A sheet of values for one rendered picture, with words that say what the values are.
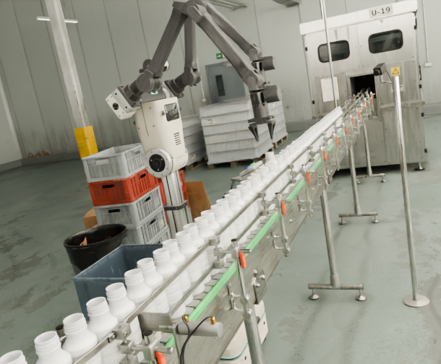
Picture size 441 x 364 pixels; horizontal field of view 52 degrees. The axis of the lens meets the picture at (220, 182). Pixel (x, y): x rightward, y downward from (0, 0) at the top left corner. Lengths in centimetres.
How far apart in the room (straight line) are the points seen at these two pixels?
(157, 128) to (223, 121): 612
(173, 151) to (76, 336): 159
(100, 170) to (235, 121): 458
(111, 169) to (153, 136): 173
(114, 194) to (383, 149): 367
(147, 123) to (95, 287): 96
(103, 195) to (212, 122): 463
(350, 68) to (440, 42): 568
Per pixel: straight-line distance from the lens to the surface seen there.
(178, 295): 110
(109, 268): 187
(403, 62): 620
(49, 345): 83
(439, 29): 1174
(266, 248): 164
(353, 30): 624
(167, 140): 231
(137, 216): 407
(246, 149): 832
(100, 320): 91
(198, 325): 91
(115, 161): 399
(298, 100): 1204
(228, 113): 832
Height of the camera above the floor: 151
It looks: 12 degrees down
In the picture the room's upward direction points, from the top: 10 degrees counter-clockwise
